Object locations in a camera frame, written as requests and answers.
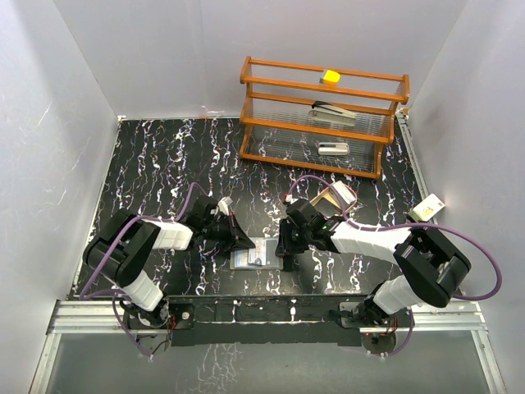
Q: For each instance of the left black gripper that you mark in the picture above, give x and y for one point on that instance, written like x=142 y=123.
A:
x=236 y=239

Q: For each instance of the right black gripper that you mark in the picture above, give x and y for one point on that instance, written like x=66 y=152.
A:
x=285 y=246

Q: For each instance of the white plastic card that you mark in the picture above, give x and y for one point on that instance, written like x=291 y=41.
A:
x=241 y=259

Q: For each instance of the white VIP card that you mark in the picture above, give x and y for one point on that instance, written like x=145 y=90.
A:
x=258 y=254

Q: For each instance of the grey card holder wallet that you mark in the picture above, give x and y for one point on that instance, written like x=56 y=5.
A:
x=275 y=262

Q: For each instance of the oval wooden tray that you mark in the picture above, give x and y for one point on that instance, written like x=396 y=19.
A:
x=324 y=203

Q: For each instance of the stack of cards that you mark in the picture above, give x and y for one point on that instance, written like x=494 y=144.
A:
x=343 y=195

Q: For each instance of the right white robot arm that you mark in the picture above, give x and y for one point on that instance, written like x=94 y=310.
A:
x=432 y=266

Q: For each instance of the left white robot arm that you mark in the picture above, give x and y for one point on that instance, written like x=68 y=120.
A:
x=122 y=247

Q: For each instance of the white card box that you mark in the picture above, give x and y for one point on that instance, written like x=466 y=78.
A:
x=426 y=209

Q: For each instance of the small white stapler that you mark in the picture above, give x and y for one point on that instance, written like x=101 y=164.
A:
x=332 y=149

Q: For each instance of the orange wooden shelf rack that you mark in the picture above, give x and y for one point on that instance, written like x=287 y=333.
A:
x=279 y=96

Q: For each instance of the grey black stapler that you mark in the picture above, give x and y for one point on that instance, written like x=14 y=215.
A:
x=327 y=112

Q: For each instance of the yellow white block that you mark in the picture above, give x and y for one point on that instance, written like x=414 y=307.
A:
x=330 y=78

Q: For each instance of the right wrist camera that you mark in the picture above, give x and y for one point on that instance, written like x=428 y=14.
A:
x=289 y=200

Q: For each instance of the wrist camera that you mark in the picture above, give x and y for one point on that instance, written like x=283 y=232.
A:
x=289 y=200
x=223 y=205

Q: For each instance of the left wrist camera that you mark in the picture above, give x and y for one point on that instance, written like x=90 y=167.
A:
x=223 y=205

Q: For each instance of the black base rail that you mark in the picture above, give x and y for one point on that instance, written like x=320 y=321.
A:
x=262 y=319

